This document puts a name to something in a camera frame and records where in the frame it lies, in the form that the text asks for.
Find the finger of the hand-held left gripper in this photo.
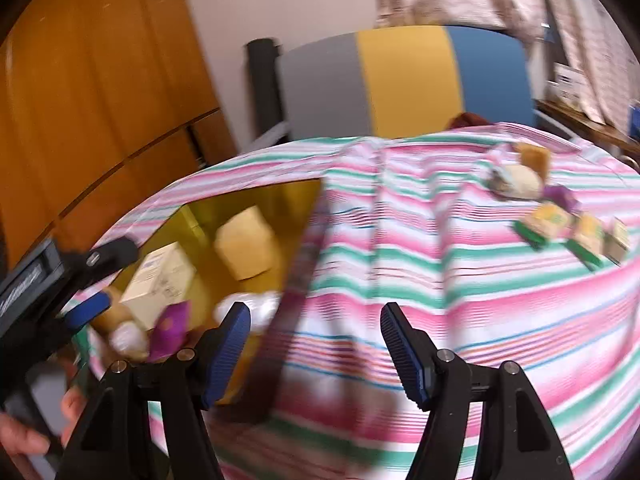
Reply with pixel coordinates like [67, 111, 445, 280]
[60, 237, 141, 273]
[60, 290, 113, 336]

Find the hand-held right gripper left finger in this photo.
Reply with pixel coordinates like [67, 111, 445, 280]
[54, 301, 252, 480]

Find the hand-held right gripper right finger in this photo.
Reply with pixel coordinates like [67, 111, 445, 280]
[380, 301, 573, 480]

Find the beige roll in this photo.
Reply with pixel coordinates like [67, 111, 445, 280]
[90, 305, 151, 361]

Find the cream carton box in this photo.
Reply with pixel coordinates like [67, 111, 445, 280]
[120, 241, 197, 331]

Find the purple candy packet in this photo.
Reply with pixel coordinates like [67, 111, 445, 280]
[149, 301, 192, 361]
[542, 185, 581, 213]

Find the clear plastic bag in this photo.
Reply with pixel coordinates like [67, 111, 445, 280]
[212, 290, 281, 331]

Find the gold metal tin box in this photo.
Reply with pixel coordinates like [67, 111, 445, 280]
[75, 178, 325, 423]

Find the yellow sponge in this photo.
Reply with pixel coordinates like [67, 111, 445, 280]
[214, 206, 281, 281]
[515, 142, 553, 181]

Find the person's left hand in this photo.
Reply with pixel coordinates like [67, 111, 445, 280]
[0, 385, 88, 476]

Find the pink green striped tablecloth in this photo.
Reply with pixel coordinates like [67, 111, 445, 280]
[65, 120, 640, 480]

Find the wooden cabinet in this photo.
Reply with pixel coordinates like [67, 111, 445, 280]
[0, 0, 238, 271]

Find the black rolled mat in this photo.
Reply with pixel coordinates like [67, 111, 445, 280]
[245, 37, 286, 136]

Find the dark red cloth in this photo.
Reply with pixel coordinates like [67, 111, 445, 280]
[445, 112, 493, 131]

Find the grey yellow blue chair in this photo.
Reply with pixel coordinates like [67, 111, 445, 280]
[250, 25, 536, 146]

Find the wooden shelf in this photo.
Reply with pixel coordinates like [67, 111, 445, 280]
[532, 100, 640, 161]

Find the white printed box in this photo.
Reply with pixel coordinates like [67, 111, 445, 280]
[552, 62, 586, 108]

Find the pale patterned curtain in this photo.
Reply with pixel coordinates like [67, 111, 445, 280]
[540, 0, 640, 131]

